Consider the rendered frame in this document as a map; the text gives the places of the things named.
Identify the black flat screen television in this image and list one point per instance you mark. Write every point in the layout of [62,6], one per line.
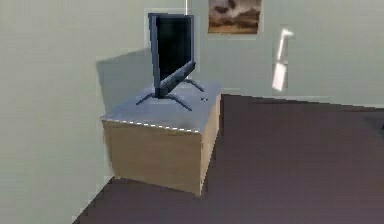
[173,46]

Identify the wooden cabinet with grey top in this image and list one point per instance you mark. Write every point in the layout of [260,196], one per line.
[156,153]

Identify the brown framed wall picture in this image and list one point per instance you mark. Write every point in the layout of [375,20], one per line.
[234,16]

